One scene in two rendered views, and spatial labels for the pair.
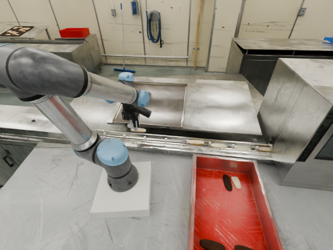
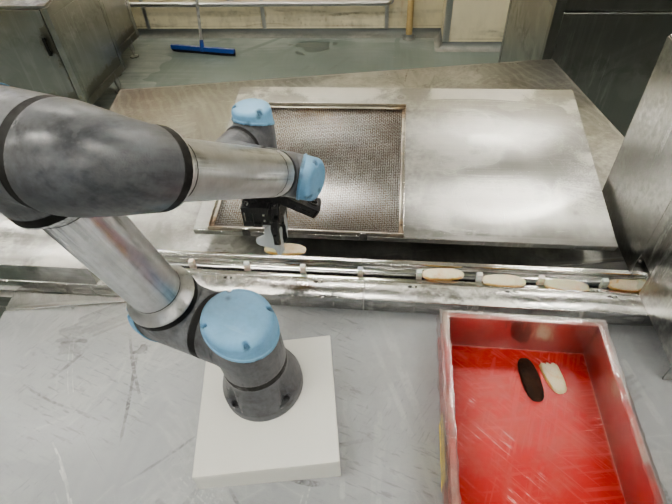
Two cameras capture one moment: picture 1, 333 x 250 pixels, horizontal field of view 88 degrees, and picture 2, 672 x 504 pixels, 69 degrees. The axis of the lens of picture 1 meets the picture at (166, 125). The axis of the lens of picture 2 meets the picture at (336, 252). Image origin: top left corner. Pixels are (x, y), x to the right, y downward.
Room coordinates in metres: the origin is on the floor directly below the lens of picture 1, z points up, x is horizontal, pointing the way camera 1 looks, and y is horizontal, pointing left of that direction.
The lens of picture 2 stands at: (0.01, 0.08, 1.72)
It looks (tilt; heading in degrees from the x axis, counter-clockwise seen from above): 45 degrees down; 359
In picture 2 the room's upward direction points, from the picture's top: 3 degrees counter-clockwise
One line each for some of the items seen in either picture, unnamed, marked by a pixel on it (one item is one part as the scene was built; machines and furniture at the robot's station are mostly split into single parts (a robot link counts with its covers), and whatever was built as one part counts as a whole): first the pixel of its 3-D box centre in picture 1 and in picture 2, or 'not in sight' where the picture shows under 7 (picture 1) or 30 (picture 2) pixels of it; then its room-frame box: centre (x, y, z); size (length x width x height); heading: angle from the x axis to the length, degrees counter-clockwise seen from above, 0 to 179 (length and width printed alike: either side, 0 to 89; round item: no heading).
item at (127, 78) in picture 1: (127, 84); (254, 132); (0.85, 0.20, 1.24); 0.09 x 0.08 x 0.11; 152
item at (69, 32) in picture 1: (75, 32); not in sight; (4.23, 1.96, 0.93); 0.51 x 0.36 x 0.13; 85
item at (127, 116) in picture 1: (130, 109); (263, 197); (0.85, 0.21, 1.08); 0.09 x 0.08 x 0.12; 81
